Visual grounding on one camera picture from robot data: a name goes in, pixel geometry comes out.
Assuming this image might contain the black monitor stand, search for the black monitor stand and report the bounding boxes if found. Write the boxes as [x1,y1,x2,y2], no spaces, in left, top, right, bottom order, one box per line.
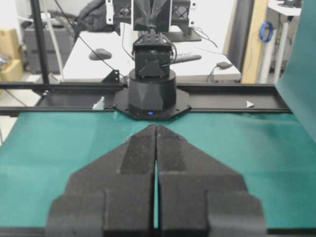
[168,24,201,42]

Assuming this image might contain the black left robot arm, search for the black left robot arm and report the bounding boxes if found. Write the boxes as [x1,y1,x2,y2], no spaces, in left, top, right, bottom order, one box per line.
[114,25,191,120]

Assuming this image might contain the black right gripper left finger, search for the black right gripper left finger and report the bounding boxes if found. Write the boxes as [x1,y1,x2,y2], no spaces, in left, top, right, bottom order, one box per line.
[46,124,157,237]

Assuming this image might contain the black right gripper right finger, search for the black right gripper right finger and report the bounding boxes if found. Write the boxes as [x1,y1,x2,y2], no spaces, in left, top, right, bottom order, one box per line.
[157,125,267,237]

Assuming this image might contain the black aluminium frame rail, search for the black aluminium frame rail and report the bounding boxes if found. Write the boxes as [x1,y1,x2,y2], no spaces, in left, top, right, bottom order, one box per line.
[0,82,291,120]

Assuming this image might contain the blue coiled cable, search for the blue coiled cable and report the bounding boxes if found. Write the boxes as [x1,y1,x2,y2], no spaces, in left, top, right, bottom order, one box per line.
[261,21,274,43]

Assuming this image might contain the black computer mouse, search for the black computer mouse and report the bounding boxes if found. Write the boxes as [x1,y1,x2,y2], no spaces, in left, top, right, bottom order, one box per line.
[88,48,112,61]

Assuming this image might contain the green backdrop curtain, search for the green backdrop curtain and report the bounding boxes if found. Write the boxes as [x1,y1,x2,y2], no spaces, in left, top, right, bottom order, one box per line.
[275,0,316,146]

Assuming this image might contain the cardboard box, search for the cardboard box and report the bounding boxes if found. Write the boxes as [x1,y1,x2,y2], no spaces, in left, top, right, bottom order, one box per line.
[0,28,24,82]

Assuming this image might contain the green felt table mat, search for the green felt table mat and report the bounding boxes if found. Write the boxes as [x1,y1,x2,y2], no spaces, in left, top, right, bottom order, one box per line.
[0,112,316,229]

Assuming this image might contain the white desk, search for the white desk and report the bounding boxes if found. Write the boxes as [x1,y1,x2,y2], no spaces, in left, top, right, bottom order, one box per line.
[63,27,241,83]

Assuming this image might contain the black keyboard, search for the black keyboard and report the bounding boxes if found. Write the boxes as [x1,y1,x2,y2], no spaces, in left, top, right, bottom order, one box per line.
[174,52,202,64]

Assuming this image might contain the small black desk device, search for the small black desk device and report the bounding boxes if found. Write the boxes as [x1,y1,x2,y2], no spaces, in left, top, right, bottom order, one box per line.
[216,62,233,69]

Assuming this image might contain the black vertical frame post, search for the black vertical frame post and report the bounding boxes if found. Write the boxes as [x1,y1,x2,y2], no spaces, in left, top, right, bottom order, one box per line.
[30,0,49,84]

